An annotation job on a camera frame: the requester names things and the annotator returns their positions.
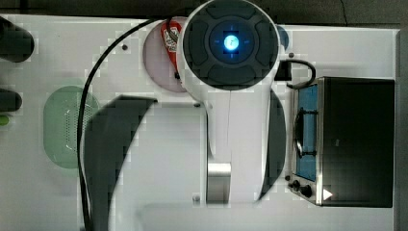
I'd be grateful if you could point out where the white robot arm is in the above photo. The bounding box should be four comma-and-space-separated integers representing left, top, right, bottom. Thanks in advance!
176, 0, 284, 205

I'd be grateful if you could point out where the grey round plate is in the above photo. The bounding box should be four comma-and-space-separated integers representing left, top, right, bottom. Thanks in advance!
142, 22, 186, 93

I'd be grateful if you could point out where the red ketchup bottle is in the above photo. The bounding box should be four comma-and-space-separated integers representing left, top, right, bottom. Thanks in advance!
161, 18, 182, 79

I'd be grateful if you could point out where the blue bowl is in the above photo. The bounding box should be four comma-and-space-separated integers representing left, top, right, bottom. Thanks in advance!
277, 26, 290, 49

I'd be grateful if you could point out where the green oval colander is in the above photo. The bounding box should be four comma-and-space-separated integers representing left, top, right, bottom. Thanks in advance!
43, 86, 83, 168

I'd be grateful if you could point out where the black cup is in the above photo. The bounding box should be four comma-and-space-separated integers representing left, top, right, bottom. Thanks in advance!
0, 89, 22, 113
0, 17, 35, 63

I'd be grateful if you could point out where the green lime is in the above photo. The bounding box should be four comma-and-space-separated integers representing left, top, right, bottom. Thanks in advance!
0, 115, 10, 126

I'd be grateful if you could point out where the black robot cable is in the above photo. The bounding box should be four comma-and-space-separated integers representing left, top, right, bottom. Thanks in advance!
76, 17, 171, 231

